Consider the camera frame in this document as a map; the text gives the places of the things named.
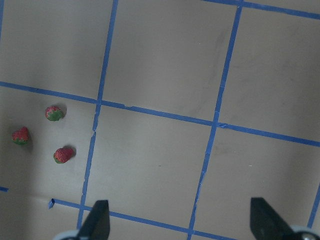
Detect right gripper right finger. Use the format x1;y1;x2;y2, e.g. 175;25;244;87
250;197;320;240

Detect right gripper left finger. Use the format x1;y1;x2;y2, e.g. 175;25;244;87
53;199;111;240

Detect red strawberry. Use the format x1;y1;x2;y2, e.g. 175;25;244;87
11;126;29;146
53;147;75;164
45;105;64;122

